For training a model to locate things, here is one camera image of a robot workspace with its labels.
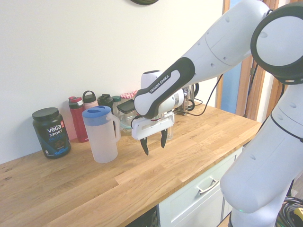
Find wooden door frame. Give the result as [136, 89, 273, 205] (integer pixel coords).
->
[222, 0, 286, 125]

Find black Vega protein tub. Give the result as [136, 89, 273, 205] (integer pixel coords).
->
[32, 107, 72, 159]

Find translucent pitcher with blue lid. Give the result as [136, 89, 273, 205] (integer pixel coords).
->
[81, 105, 121, 164]

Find black shaker bottle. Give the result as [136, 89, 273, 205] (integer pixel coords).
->
[97, 94, 117, 119]

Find black power cable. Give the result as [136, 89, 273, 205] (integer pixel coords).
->
[187, 73, 224, 117]

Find red water bottle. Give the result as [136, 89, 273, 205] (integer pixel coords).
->
[68, 96, 89, 143]

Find black round wall clock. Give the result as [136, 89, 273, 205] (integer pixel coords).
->
[129, 0, 160, 5]

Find pink bottle with black cap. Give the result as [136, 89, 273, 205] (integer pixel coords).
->
[82, 90, 97, 111]

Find yellow box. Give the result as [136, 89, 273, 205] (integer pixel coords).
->
[292, 208, 303, 222]

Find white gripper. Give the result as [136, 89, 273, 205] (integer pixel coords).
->
[131, 112, 176, 156]

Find clear container with black lid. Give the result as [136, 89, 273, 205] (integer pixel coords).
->
[116, 100, 137, 124]

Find coiled black cables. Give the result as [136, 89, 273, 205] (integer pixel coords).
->
[276, 195, 303, 227]

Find pale green cabinet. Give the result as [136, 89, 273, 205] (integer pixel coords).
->
[158, 141, 244, 227]

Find clear bottle with green lid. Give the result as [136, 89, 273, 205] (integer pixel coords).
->
[111, 96, 122, 130]

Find metal drawer handle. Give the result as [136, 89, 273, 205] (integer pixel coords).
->
[196, 179, 219, 194]

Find glass French press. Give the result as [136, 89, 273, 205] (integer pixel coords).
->
[174, 82, 201, 116]

